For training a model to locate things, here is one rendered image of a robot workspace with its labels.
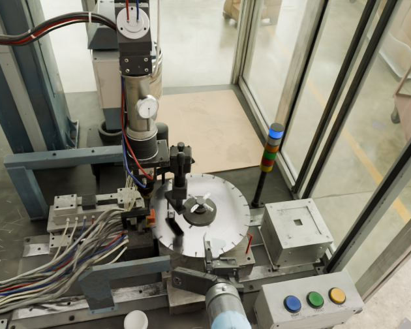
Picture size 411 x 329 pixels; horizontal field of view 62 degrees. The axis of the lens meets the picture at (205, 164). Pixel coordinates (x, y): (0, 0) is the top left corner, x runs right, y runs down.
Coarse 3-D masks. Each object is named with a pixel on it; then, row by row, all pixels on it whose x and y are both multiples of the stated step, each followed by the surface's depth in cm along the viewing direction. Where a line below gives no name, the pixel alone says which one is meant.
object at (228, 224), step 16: (192, 176) 122; (208, 176) 122; (160, 192) 116; (192, 192) 117; (208, 192) 117; (224, 192) 118; (240, 192) 118; (160, 208) 111; (224, 208) 113; (240, 208) 113; (160, 224) 107; (176, 224) 107; (192, 224) 108; (208, 224) 108; (224, 224) 109; (240, 224) 109; (160, 240) 103; (176, 240) 103; (192, 240) 104; (240, 240) 105; (192, 256) 100
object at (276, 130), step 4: (272, 124) 112; (276, 124) 112; (280, 124) 112; (272, 128) 111; (276, 128) 111; (280, 128) 111; (272, 132) 111; (276, 132) 110; (280, 132) 110; (272, 136) 112; (276, 136) 111; (280, 136) 112
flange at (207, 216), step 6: (186, 204) 112; (192, 204) 112; (210, 204) 112; (186, 210) 110; (198, 210) 108; (204, 210) 109; (216, 210) 111; (186, 216) 108; (192, 216) 108; (198, 216) 109; (204, 216) 109; (210, 216) 109; (192, 222) 107; (198, 222) 107; (204, 222) 107; (210, 222) 109
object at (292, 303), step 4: (292, 296) 98; (288, 300) 97; (292, 300) 97; (296, 300) 97; (288, 304) 96; (292, 304) 97; (296, 304) 97; (288, 308) 96; (292, 308) 96; (296, 308) 96
